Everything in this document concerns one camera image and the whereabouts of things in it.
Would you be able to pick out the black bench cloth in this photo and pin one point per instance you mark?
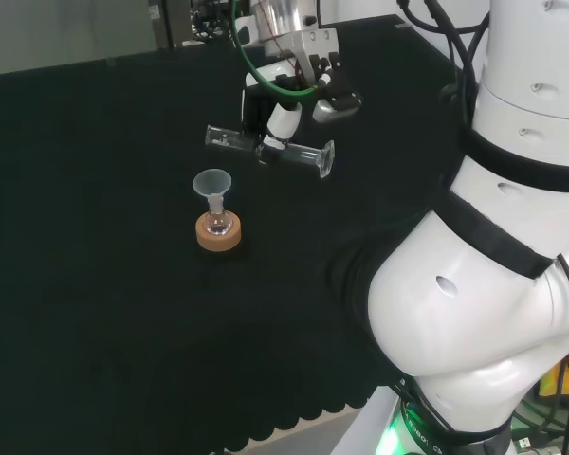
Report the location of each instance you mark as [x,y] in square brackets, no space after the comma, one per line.
[99,308]

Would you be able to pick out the clear plastic funnel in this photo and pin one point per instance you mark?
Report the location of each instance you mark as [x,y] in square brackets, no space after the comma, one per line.
[212,182]

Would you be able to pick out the yellow stop button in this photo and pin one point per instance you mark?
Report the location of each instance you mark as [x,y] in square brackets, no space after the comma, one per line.
[557,379]

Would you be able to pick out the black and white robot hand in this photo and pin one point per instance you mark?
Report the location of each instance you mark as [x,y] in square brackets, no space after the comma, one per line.
[256,114]

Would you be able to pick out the clear glass graduated cylinder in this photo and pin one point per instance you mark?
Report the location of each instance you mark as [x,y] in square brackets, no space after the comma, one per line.
[227,138]

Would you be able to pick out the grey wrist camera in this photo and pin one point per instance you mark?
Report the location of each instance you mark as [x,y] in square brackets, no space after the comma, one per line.
[336,106]

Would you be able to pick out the small glass round-bottom flask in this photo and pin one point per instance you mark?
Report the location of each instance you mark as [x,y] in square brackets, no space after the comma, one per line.
[218,223]

